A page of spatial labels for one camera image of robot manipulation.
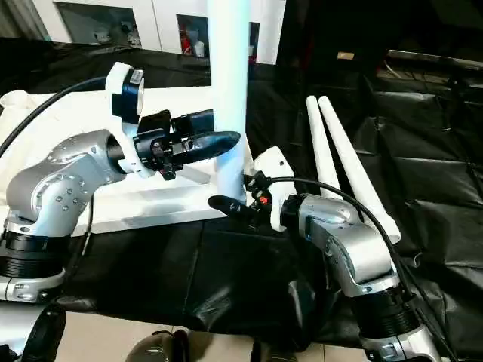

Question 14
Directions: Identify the dark robot right foot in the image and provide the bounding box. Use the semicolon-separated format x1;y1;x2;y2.
251;339;303;362

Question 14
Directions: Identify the grey window curtain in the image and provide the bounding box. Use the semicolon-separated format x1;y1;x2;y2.
0;0;41;38

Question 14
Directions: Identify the white plastic table leg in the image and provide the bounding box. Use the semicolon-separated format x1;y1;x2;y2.
304;94;343;200
205;0;253;207
317;95;404;243

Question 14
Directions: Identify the white plastic table top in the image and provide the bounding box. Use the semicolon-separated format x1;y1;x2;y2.
0;85;254;238

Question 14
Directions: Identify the red bottle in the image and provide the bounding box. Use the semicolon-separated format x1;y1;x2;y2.
180;24;191;56

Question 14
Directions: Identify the black cabinet with gold label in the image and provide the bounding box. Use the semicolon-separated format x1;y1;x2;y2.
278;0;483;76

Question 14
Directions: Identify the dark robot foot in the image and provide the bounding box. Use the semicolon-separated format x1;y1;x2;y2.
251;339;303;362
127;329;190;362

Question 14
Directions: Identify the black work mat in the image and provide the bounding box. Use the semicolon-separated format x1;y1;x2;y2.
0;35;483;350

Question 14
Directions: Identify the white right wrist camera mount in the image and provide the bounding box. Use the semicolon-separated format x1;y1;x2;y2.
251;146;296;232

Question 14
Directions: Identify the black left wrist camera cable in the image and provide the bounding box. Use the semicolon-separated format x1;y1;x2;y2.
0;74;109;272

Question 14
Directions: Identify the dark robot left foot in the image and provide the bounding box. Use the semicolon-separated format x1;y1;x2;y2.
127;329;190;362

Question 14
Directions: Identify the white display cabinet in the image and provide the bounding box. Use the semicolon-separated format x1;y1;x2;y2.
28;0;287;66

